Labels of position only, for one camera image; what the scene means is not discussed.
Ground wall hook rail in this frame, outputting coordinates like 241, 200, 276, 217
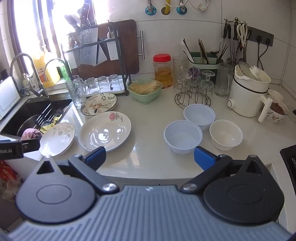
223, 17, 249, 27

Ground pile of pale dried strips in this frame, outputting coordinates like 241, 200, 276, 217
130, 81, 162, 95

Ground white countertop appliance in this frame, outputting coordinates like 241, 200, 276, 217
0, 76, 21, 120

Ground green white utensil holder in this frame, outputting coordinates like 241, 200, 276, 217
188, 52, 219, 86

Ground beaded textured glass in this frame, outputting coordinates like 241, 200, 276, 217
66, 79, 86, 109

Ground wire glass drying rack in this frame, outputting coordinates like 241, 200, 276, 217
174, 67, 214, 107

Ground tall steel faucet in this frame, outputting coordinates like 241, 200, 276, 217
10, 52, 50, 99

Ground yellow wall pipe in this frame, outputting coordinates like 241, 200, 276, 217
161, 0, 171, 15

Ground white electric cooking pot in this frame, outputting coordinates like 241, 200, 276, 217
227, 65, 274, 123

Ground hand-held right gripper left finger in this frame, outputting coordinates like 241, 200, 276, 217
35, 146, 120, 195

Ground steel bar handle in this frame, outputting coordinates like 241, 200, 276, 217
136, 31, 145, 60

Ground black sink drain rack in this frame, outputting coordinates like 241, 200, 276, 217
35, 103, 64, 127

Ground tall clear tumbler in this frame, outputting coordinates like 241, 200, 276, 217
172, 56, 189, 72

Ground green plastic basket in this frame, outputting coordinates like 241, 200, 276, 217
127, 79, 163, 104

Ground dark wall power outlet strip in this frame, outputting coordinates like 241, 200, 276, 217
247, 26, 275, 47

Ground white chopsticks bundle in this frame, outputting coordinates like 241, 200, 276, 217
180, 38, 195, 63

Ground short steel faucet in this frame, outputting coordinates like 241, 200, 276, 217
43, 58, 70, 82

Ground clear upturned glass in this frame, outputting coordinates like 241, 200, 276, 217
190, 74, 202, 92
174, 66, 192, 92

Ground floral bowl with brown contents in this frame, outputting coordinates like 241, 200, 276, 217
265, 95, 289, 124

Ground red lid plastic jar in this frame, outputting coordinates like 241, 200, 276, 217
153, 54, 173, 89

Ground small white bowl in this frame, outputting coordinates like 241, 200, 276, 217
267, 89, 284, 101

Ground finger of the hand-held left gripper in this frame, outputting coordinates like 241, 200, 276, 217
22, 138, 40, 154

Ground yellow detergent bottle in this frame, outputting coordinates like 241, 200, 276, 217
32, 45, 61, 88

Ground white handled scissors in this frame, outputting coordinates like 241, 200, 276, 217
237, 23, 249, 48

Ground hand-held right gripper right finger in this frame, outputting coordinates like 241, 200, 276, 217
180, 146, 267, 194

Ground brown chopsticks bundle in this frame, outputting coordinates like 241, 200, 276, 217
198, 39, 210, 64

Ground black kitchen sink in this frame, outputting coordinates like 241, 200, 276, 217
0, 98, 73, 139

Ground pink scouring pad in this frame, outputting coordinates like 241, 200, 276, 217
22, 128, 42, 141

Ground red packet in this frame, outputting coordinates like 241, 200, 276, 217
0, 160, 19, 186

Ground white leaf pattern plate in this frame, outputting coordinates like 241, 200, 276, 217
39, 122, 76, 157

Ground pale blue plastic bowl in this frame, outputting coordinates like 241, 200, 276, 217
163, 120, 203, 155
183, 104, 216, 130

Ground dark rim bird pattern plate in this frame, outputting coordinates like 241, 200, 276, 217
80, 92, 117, 116

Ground cut glass goblet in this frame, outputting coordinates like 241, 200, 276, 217
201, 70, 213, 95

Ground black wire dish rack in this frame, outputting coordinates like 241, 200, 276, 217
61, 21, 131, 96

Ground large pink flower plate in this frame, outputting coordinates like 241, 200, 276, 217
78, 111, 132, 152

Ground black stove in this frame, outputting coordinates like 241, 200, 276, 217
279, 145, 296, 177

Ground hammered steel cleaver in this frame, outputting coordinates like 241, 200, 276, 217
79, 28, 99, 67

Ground green bottle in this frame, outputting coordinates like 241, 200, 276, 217
59, 65, 71, 80

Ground white ceramic bowl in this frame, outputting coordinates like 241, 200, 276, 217
209, 120, 243, 151

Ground brown wooden cutting board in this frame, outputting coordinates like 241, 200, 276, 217
77, 19, 140, 75

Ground textured glass pitcher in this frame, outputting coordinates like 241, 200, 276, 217
215, 63, 234, 97

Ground yellow cloth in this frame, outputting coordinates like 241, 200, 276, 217
40, 117, 62, 134

